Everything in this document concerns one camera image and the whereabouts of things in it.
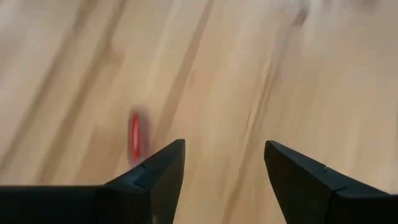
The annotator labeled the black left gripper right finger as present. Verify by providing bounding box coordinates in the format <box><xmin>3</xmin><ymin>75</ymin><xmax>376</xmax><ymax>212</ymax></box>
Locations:
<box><xmin>264</xmin><ymin>140</ymin><xmax>398</xmax><ymax>224</ymax></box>

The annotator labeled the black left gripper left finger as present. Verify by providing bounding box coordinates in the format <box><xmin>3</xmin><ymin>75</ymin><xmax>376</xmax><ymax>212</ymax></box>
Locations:
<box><xmin>0</xmin><ymin>139</ymin><xmax>187</xmax><ymax>224</ymax></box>

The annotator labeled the red handled screwdriver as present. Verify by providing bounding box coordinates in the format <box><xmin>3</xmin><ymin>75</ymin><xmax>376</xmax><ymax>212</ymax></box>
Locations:
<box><xmin>127</xmin><ymin>107</ymin><xmax>152</xmax><ymax>167</ymax></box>

